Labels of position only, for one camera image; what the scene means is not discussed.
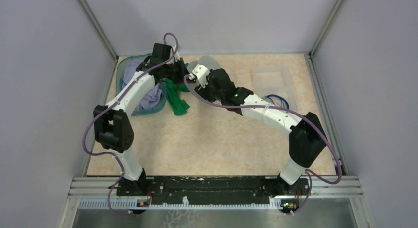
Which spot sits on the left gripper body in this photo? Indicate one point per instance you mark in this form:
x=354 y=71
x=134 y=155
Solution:
x=179 y=72

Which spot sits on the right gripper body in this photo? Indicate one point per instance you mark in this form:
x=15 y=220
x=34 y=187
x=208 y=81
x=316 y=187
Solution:
x=207 y=92

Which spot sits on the white filament spool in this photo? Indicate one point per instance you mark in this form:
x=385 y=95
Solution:
x=206 y=60

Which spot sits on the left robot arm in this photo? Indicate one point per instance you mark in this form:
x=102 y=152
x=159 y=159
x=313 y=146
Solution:
x=112 y=127

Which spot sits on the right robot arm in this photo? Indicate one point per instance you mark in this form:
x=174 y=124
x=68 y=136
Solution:
x=304 y=132

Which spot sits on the green cloth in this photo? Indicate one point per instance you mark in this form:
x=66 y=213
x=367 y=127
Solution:
x=178 y=105

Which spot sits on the lavender cloth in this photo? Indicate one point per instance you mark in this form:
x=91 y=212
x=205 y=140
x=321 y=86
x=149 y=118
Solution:
x=151 y=98

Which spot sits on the teal plastic basket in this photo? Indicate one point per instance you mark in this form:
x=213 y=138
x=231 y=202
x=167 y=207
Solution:
x=119 y=80

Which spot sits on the clear plastic box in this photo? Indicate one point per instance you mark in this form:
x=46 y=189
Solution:
x=274 y=80

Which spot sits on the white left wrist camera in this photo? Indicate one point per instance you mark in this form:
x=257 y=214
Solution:
x=176 y=55

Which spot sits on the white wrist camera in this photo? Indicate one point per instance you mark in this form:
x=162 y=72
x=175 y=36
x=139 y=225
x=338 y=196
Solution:
x=199 y=74
x=176 y=55

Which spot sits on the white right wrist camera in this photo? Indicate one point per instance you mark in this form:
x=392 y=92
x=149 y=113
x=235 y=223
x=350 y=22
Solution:
x=199 y=74

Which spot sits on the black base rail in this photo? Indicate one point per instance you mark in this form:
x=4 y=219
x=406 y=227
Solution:
x=217 y=191

